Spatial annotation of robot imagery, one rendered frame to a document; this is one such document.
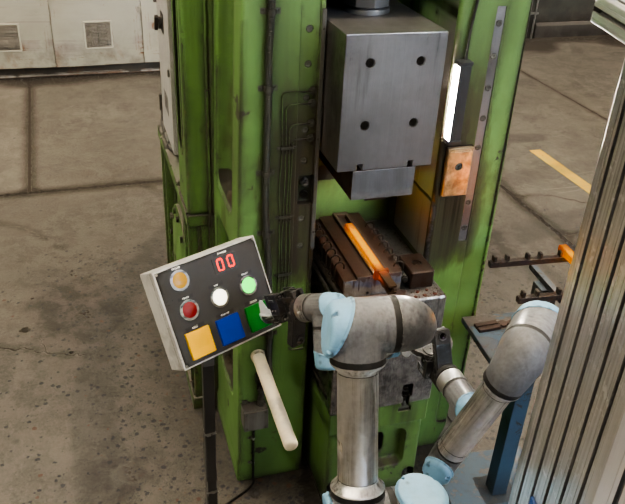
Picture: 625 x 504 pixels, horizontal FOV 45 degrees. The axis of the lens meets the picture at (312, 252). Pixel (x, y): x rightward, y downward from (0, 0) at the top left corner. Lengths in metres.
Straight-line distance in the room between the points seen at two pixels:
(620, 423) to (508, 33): 1.58
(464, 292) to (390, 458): 0.70
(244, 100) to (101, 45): 5.32
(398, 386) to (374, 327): 1.21
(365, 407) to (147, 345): 2.31
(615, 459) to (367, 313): 0.56
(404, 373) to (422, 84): 1.01
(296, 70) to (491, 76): 0.63
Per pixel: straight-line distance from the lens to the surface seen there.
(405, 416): 2.79
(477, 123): 2.49
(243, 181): 2.28
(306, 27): 2.17
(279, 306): 2.01
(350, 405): 1.53
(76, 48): 7.44
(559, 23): 9.93
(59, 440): 3.32
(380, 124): 2.17
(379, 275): 2.41
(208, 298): 2.09
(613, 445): 1.11
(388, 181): 2.26
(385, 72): 2.13
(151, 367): 3.60
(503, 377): 1.70
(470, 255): 2.74
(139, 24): 7.45
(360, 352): 1.47
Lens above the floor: 2.27
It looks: 31 degrees down
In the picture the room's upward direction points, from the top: 3 degrees clockwise
